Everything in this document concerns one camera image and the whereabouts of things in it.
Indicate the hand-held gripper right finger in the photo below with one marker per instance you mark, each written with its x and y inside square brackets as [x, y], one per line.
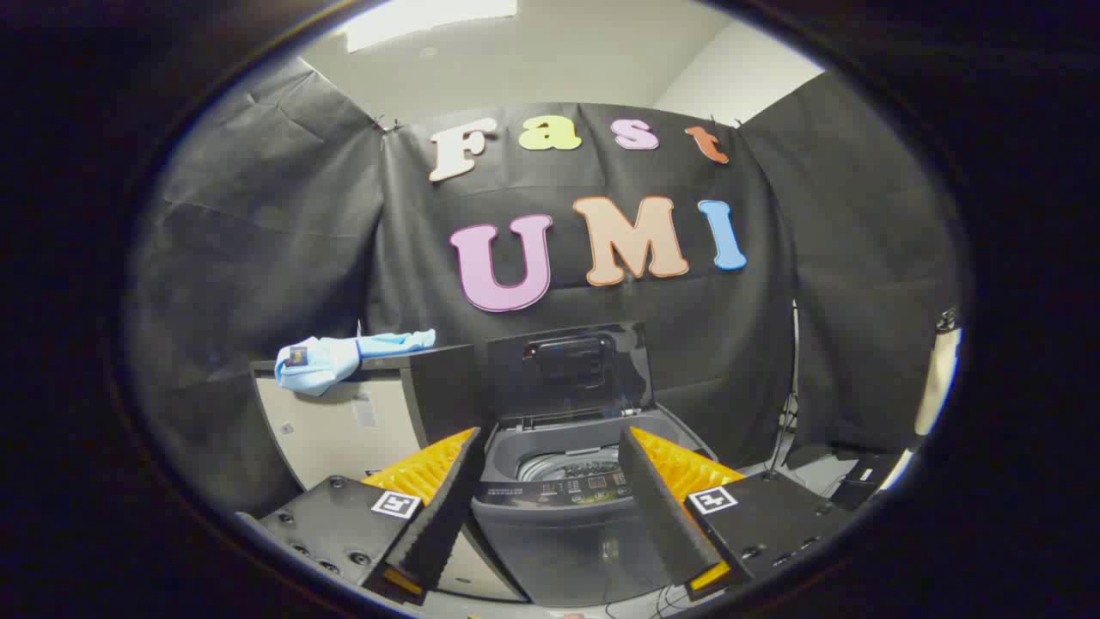
[657, 507]

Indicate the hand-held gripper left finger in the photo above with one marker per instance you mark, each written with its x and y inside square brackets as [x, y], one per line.
[443, 507]

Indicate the grey washing machine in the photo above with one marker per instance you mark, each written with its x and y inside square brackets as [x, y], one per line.
[567, 542]

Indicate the light blue shirt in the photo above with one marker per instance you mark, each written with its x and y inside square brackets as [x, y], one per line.
[322, 361]

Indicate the grey cabinet with beige door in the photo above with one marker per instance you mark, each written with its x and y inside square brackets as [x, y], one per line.
[344, 430]

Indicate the white pole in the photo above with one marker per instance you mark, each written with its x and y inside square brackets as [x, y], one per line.
[937, 378]

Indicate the black backdrop cloth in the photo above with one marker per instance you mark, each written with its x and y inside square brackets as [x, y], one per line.
[284, 232]

